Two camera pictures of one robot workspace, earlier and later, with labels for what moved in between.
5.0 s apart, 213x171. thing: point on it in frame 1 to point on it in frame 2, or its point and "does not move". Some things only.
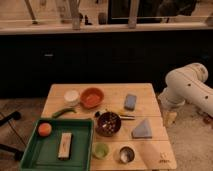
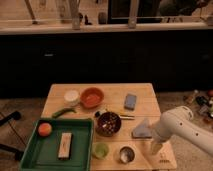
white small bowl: x=71 y=98 does not move
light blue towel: x=142 y=130 does not move
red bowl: x=92 y=98 does not move
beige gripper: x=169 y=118 to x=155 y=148
